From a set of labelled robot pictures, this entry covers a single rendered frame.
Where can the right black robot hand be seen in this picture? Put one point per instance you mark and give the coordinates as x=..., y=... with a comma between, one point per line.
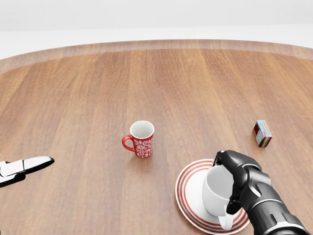
x=247, y=176

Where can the red mug with white pattern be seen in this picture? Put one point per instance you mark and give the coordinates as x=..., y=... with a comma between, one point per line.
x=141, y=139

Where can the small printed food box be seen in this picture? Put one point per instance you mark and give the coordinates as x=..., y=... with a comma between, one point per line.
x=262, y=133

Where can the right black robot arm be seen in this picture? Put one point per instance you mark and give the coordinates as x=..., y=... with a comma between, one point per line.
x=278, y=215

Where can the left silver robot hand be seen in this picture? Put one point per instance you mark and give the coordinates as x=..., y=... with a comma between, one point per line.
x=29, y=163

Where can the white plate with red rings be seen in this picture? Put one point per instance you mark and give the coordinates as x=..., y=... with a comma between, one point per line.
x=190, y=195

